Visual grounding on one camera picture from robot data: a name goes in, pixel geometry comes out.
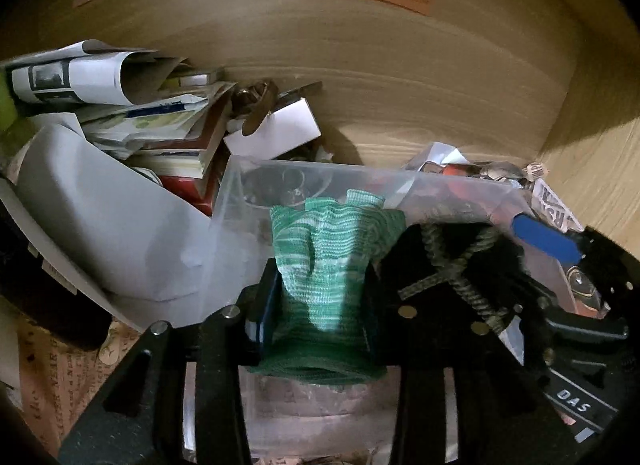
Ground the black cloth with green cord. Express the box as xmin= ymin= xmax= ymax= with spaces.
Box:
xmin=379 ymin=220 xmax=538 ymax=343

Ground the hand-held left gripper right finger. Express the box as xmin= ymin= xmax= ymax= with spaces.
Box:
xmin=363 ymin=265 xmax=587 ymax=465

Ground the clear plastic storage box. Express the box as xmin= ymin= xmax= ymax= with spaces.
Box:
xmin=182 ymin=154 xmax=581 ymax=463

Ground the green knitted glove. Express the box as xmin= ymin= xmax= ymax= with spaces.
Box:
xmin=247 ymin=188 xmax=407 ymax=387

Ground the small flat box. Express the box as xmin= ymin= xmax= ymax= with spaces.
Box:
xmin=172 ymin=68 xmax=226 ymax=89

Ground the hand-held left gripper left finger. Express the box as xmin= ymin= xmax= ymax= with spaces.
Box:
xmin=59 ymin=261 xmax=286 ymax=465

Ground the white cardboard box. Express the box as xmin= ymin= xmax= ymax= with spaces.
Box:
xmin=223 ymin=97 xmax=322 ymax=159

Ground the white printed tag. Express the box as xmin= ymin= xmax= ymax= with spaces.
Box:
xmin=529 ymin=179 xmax=577 ymax=234

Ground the red book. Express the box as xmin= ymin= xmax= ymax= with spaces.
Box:
xmin=159 ymin=172 xmax=222 ymax=217

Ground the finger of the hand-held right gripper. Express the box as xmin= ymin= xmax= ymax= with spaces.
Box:
xmin=511 ymin=214 xmax=605 ymax=317
xmin=520 ymin=272 xmax=629 ymax=372

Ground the silver metal piece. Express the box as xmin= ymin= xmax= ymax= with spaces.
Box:
xmin=479 ymin=162 xmax=526 ymax=182

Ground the red packet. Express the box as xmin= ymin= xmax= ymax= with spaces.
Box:
xmin=440 ymin=164 xmax=506 ymax=206

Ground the green and blue printed leaflet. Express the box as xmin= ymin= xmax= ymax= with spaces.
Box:
xmin=81 ymin=90 xmax=211 ymax=147

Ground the silver foil packet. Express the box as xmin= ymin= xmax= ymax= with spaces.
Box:
xmin=404 ymin=142 xmax=483 ymax=177

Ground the black and white printed paper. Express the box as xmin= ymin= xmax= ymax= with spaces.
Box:
xmin=2 ymin=39 xmax=193 ymax=107

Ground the brown printed paper sheet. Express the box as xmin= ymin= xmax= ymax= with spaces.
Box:
xmin=17 ymin=317 xmax=143 ymax=451

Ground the green object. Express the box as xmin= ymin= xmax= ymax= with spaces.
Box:
xmin=0 ymin=68 xmax=17 ymax=132

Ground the stack of books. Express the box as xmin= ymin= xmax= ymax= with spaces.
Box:
xmin=125 ymin=92 xmax=233 ymax=181

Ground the white paper sheet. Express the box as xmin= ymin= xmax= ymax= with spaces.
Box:
xmin=0 ymin=124 xmax=227 ymax=333

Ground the brown metal trinket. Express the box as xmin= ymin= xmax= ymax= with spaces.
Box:
xmin=234 ymin=79 xmax=281 ymax=137

